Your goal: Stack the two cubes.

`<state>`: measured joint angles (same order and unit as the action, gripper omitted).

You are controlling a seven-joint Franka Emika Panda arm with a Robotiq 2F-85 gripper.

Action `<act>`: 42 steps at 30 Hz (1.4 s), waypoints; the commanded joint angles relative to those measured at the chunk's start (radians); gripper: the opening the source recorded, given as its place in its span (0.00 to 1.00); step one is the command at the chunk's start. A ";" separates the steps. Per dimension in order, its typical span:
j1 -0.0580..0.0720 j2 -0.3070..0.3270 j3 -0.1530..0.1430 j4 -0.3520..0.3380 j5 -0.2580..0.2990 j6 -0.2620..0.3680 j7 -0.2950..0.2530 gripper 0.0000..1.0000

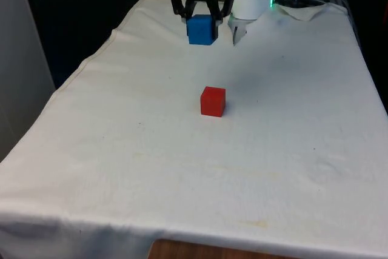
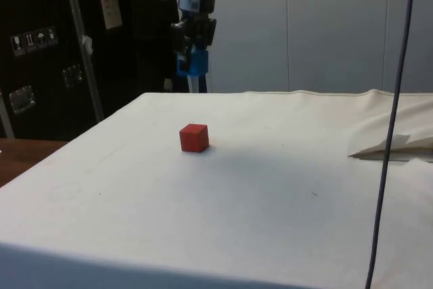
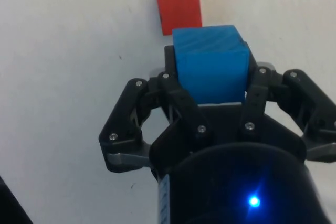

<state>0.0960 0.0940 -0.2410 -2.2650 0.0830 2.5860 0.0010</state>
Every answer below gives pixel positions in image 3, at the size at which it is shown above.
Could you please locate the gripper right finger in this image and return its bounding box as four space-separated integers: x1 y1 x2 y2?
238 41 336 162

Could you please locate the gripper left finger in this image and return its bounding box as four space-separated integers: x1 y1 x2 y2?
98 45 211 175

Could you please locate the blue cube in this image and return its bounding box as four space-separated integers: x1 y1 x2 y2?
172 24 249 105

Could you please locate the red cube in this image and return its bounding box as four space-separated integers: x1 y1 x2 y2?
155 0 203 36

